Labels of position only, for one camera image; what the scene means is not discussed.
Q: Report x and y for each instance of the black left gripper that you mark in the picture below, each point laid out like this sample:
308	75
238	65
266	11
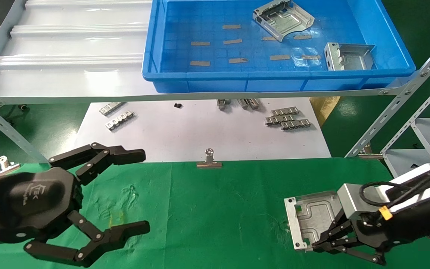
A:
24	198

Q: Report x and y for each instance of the brown cardboard piece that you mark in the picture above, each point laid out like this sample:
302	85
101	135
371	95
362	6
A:
325	108

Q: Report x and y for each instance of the notched metal strip part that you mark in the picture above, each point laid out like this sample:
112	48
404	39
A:
112	108
120	121
254	104
278	120
295	125
243	104
221	104
285	111

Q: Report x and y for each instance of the white corrugated shelf panel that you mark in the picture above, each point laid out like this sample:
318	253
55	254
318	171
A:
69	45

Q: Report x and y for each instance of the box shaped sheet metal part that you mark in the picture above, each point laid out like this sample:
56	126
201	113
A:
349	59

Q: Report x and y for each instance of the brown tape strip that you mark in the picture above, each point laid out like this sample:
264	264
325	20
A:
233	41
238	60
279	57
200	63
200	43
269	38
310	57
231	27
302	37

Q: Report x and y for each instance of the blue plastic bin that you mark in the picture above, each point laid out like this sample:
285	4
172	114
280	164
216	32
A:
218	80

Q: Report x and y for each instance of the white paper sheet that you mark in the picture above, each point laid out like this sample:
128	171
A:
181	130

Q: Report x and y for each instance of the grey slotted angle post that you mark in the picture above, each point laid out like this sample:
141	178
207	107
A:
2	129
424	106
388	112

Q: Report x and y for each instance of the green table cloth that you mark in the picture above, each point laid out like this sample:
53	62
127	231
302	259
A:
218	209

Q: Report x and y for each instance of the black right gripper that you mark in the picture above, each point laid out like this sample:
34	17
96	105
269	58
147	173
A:
416	224

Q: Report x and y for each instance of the grey metal side shelf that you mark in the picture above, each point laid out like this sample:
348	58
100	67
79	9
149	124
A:
427	149

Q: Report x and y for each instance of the curved sheet metal bracket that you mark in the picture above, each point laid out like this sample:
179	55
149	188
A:
312	216
286	22

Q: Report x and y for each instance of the small dark caster wheel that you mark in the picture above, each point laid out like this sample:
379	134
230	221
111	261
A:
24	108

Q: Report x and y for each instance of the clear plastic bag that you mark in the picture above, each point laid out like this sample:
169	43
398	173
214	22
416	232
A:
301	52

